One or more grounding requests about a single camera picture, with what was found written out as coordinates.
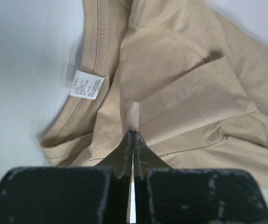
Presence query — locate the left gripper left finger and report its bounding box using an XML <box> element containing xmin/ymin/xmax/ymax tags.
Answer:
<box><xmin>0</xmin><ymin>131</ymin><xmax>133</xmax><ymax>224</ymax></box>

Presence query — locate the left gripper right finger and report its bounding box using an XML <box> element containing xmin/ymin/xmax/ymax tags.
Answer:
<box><xmin>133</xmin><ymin>132</ymin><xmax>268</xmax><ymax>224</ymax></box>

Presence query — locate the beige t shirt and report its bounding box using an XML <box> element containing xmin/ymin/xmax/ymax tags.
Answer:
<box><xmin>41</xmin><ymin>0</ymin><xmax>268</xmax><ymax>189</ymax></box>

